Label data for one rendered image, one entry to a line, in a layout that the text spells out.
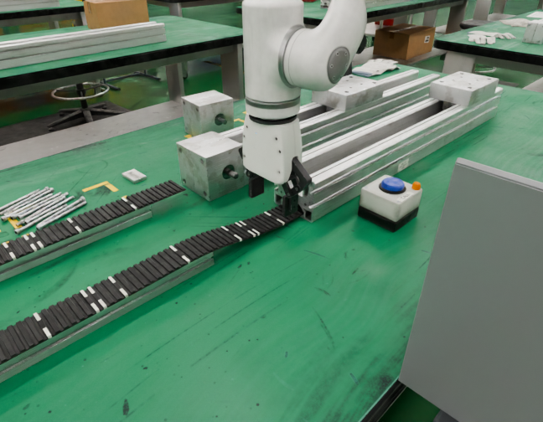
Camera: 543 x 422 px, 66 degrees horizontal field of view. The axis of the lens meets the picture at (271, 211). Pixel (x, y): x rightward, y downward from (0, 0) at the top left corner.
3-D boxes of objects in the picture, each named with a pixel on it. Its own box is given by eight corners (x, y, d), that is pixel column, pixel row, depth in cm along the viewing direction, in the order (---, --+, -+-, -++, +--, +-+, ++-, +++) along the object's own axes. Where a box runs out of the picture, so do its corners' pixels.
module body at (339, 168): (312, 223, 77) (314, 182, 72) (274, 203, 83) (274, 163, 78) (494, 116, 123) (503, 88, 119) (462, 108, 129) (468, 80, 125)
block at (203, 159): (217, 206, 82) (213, 162, 76) (181, 183, 89) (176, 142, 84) (251, 190, 87) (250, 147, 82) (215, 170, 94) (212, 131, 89)
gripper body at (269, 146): (233, 105, 66) (236, 169, 72) (278, 122, 60) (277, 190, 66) (267, 95, 70) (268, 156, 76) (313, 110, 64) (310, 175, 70)
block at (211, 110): (208, 145, 106) (204, 108, 101) (184, 131, 113) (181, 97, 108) (240, 135, 111) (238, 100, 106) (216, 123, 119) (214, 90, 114)
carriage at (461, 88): (465, 117, 106) (472, 90, 103) (426, 107, 113) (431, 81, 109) (492, 103, 116) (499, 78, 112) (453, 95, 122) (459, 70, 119)
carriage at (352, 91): (343, 122, 103) (346, 95, 100) (310, 111, 110) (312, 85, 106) (381, 107, 113) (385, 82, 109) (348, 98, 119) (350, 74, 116)
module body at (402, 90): (244, 186, 88) (243, 149, 84) (215, 170, 94) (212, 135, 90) (434, 101, 135) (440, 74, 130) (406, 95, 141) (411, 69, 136)
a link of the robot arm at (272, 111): (231, 93, 64) (233, 112, 66) (271, 106, 59) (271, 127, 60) (271, 82, 69) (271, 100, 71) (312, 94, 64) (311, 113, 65)
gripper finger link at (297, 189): (281, 181, 68) (281, 216, 71) (297, 188, 66) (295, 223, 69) (296, 175, 69) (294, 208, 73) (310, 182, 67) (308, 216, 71)
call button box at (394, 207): (394, 234, 74) (400, 203, 71) (349, 212, 80) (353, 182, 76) (417, 216, 79) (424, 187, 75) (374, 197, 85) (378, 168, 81)
